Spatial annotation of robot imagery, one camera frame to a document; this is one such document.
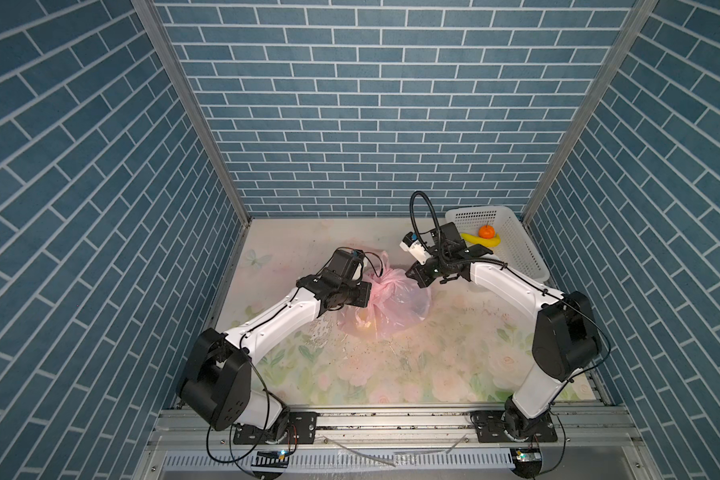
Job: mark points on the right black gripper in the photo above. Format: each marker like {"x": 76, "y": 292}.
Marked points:
{"x": 419, "y": 274}

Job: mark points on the orange tangerine in basket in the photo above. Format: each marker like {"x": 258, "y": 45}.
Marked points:
{"x": 487, "y": 232}

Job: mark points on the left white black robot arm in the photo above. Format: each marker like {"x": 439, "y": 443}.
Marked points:
{"x": 217, "y": 378}

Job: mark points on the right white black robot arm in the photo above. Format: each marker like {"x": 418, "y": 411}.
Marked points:
{"x": 566, "y": 340}

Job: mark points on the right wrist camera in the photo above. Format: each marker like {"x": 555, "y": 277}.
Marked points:
{"x": 416, "y": 248}

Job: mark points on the white plastic basket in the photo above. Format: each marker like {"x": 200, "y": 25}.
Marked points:
{"x": 516, "y": 248}

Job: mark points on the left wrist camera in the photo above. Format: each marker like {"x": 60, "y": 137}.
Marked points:
{"x": 345, "y": 265}

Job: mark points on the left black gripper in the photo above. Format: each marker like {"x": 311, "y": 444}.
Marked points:
{"x": 364, "y": 289}

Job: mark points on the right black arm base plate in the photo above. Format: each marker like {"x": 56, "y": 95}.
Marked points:
{"x": 513, "y": 426}

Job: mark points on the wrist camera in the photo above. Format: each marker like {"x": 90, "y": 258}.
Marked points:
{"x": 416, "y": 248}
{"x": 345, "y": 265}

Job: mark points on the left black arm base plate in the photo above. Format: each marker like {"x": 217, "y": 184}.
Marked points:
{"x": 297, "y": 427}

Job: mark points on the yellow banana in basket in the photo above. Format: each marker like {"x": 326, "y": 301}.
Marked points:
{"x": 485, "y": 242}

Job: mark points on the aluminium front rail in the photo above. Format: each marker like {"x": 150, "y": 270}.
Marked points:
{"x": 578, "y": 424}

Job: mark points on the pink plastic bag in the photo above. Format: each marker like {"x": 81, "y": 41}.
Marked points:
{"x": 396, "y": 303}

